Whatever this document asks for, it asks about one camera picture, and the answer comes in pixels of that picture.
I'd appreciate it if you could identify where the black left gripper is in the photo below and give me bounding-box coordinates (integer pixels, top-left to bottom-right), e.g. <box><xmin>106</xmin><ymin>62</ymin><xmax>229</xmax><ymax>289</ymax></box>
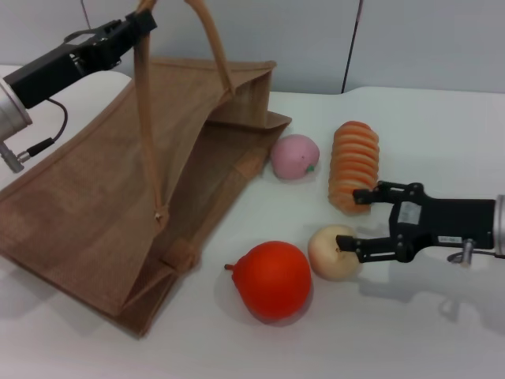
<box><xmin>2</xmin><ymin>9</ymin><xmax>159</xmax><ymax>110</ymax></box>

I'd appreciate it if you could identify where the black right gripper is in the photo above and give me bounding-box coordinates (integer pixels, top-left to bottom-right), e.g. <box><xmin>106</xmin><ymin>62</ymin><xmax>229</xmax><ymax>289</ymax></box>
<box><xmin>335</xmin><ymin>180</ymin><xmax>496</xmax><ymax>265</ymax></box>

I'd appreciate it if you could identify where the cream round egg yolk pastry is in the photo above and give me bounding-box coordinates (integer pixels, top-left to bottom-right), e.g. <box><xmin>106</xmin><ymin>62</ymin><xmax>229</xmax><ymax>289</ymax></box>
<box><xmin>307</xmin><ymin>223</ymin><xmax>363</xmax><ymax>281</ymax></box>

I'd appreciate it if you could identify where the brown woven jute handbag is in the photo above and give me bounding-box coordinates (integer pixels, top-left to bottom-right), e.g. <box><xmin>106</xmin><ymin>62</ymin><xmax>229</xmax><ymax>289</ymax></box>
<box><xmin>0</xmin><ymin>0</ymin><xmax>293</xmax><ymax>340</ymax></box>

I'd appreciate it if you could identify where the striped orange caterpillar bread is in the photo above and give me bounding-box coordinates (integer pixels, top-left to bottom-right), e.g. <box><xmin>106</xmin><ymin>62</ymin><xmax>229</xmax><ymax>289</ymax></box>
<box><xmin>327</xmin><ymin>120</ymin><xmax>380</xmax><ymax>216</ymax></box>

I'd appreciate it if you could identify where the pink peach toy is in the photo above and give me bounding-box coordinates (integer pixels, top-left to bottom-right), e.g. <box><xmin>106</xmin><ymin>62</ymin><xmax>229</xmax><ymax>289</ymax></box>
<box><xmin>270</xmin><ymin>133</ymin><xmax>320</xmax><ymax>182</ymax></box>

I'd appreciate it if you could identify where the red-orange pear toy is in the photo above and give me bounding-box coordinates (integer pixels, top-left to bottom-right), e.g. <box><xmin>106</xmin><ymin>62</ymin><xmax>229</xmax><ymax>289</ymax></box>
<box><xmin>224</xmin><ymin>240</ymin><xmax>312</xmax><ymax>325</ymax></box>

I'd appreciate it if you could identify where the grey right arm cable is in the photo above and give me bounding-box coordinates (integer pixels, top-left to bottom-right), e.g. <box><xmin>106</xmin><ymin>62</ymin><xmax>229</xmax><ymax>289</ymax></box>
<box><xmin>447</xmin><ymin>238</ymin><xmax>505</xmax><ymax>270</ymax></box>

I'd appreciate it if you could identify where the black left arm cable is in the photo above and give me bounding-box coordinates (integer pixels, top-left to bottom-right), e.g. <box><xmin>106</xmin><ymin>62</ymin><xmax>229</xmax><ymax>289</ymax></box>
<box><xmin>17</xmin><ymin>98</ymin><xmax>69</xmax><ymax>163</ymax></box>

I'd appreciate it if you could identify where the dark vertical wall strip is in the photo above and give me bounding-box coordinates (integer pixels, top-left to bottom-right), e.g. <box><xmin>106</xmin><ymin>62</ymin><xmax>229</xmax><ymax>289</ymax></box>
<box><xmin>340</xmin><ymin>0</ymin><xmax>364</xmax><ymax>95</ymax></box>

